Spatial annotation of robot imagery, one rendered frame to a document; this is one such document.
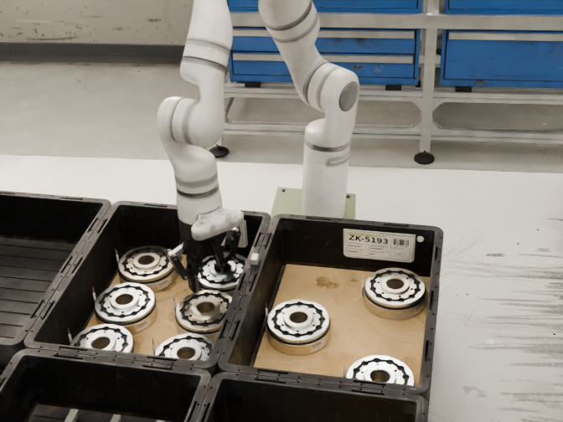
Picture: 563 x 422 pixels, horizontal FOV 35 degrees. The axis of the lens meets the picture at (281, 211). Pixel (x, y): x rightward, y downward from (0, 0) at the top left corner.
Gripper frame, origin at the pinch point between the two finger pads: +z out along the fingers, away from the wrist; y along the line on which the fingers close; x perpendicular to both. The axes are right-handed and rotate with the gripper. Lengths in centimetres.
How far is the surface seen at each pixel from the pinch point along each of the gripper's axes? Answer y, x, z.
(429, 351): -13.7, 42.0, -7.6
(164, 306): 8.5, -0.5, 2.4
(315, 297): -14.0, 12.7, 2.4
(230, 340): 8.3, 23.4, -7.5
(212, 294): 1.7, 4.7, -0.6
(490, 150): -179, -105, 85
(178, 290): 4.4, -2.9, 2.4
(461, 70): -162, -108, 46
